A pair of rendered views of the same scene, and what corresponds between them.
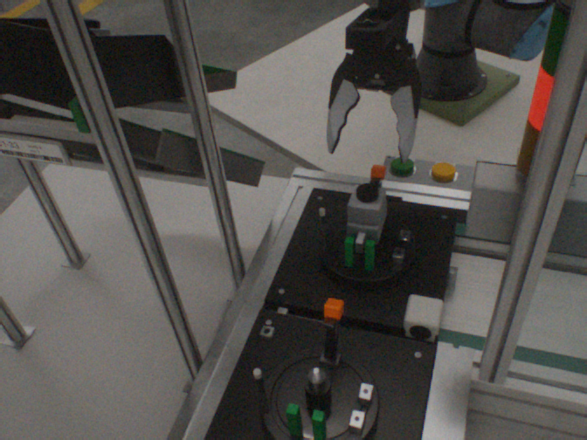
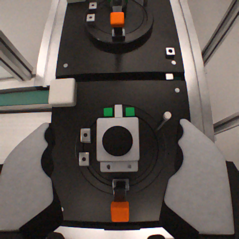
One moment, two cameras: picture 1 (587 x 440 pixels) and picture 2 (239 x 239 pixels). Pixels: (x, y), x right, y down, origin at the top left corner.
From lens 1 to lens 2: 0.69 m
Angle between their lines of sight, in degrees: 59
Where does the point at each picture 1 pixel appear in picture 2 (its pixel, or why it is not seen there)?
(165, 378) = (216, 65)
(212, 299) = not seen: hidden behind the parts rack
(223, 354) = (190, 45)
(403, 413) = (71, 31)
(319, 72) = not seen: outside the picture
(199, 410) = (182, 17)
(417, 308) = (65, 88)
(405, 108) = (16, 178)
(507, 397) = not seen: hidden behind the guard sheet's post
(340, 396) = (106, 19)
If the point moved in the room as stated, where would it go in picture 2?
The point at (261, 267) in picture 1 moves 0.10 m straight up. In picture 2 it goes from (202, 116) to (228, 98)
